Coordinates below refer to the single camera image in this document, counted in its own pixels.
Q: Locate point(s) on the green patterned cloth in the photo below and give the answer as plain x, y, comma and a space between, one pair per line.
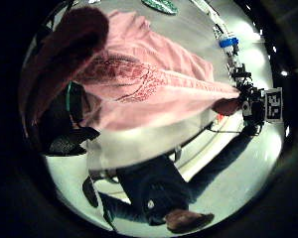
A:
160, 5

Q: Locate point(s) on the blue capped white bottle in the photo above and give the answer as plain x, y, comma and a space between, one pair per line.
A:
229, 43

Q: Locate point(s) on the the person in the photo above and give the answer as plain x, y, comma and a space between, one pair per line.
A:
155, 191

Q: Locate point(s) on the white marker cube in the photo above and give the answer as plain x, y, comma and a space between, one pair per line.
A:
274, 105

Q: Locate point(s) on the pink embroidered cloth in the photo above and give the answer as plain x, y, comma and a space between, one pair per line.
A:
162, 89

